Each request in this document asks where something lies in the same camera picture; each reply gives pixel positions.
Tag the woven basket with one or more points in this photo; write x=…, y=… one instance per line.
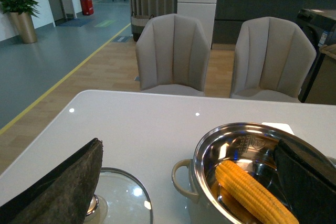
x=138, y=23

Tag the white square coaster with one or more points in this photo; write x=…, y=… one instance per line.
x=279, y=127

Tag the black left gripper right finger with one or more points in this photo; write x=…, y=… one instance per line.
x=308, y=180

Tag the glass pot lid with knob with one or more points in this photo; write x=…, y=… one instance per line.
x=119, y=197

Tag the dark kitchen counter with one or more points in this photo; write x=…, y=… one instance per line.
x=230, y=14

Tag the beige chair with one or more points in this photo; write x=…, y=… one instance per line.
x=172, y=56
x=271, y=61

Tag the beige chair left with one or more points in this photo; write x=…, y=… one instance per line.
x=172, y=56

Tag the yellow corn cob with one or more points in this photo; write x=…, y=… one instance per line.
x=252, y=195

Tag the beige chair right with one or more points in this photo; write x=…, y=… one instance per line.
x=271, y=61

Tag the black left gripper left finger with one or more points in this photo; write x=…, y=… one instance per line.
x=61, y=196

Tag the red bin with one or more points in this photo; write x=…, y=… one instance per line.
x=87, y=7

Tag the green potted plant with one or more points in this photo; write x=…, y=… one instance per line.
x=21, y=12

